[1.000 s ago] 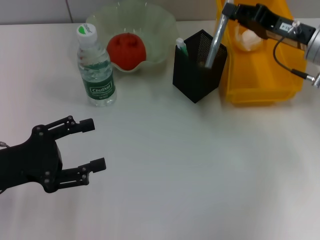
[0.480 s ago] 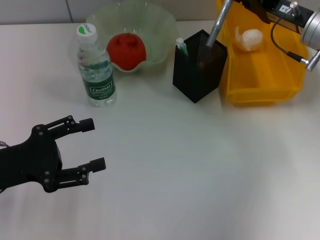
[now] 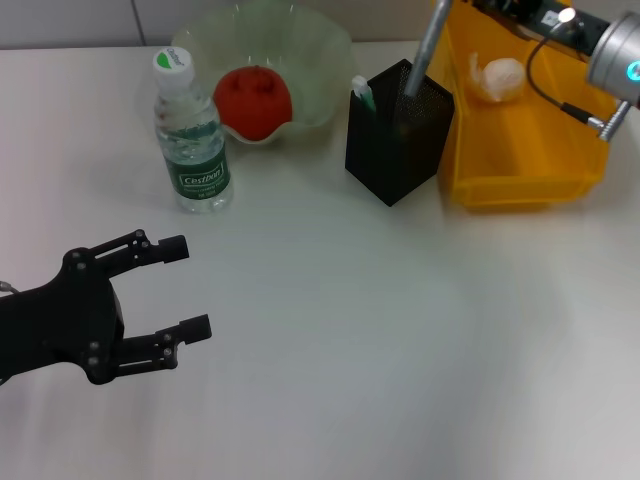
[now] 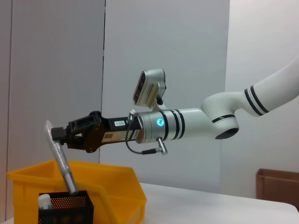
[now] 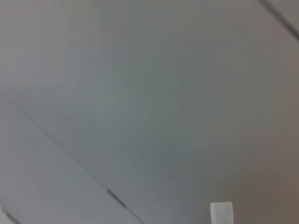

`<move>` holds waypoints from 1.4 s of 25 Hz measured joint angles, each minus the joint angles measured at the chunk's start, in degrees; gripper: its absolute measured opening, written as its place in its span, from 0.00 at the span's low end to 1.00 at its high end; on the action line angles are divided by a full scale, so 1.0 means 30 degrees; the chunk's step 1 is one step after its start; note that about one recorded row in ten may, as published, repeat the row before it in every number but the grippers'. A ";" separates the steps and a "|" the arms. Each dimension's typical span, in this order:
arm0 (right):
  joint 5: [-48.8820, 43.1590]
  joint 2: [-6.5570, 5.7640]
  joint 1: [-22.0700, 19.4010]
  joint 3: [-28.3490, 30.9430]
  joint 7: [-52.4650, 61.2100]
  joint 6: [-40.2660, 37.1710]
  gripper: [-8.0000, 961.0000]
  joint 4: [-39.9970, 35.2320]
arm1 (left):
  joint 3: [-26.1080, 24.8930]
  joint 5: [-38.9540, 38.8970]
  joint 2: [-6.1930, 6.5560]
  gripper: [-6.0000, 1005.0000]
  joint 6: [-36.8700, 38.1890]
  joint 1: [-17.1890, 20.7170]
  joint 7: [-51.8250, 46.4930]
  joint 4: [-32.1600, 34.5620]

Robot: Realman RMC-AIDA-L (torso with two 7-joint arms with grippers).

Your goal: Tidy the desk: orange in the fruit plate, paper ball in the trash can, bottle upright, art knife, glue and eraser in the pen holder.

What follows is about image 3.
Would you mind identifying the green white pen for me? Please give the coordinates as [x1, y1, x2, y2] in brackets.
[351, 74, 379, 114]

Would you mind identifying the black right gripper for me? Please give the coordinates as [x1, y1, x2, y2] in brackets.
[472, 0, 613, 58]

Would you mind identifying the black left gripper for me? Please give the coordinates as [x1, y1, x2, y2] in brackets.
[0, 229, 214, 386]

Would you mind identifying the black mesh pen holder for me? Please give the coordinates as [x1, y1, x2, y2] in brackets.
[344, 58, 457, 208]

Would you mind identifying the yellow plastic bin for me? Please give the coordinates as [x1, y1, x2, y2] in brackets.
[426, 0, 619, 212]

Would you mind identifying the clear green-label water bottle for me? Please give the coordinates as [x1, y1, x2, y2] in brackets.
[152, 47, 235, 215]

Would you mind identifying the grey marker pen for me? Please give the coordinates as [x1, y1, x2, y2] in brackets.
[403, 0, 454, 98]

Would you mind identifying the translucent green fruit bowl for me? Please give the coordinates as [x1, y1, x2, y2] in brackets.
[170, 0, 359, 149]

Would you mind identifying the white paper ball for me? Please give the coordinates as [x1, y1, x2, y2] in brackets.
[467, 51, 529, 104]

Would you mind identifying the right wrist cable connector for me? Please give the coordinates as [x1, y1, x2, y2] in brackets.
[524, 6, 633, 144]

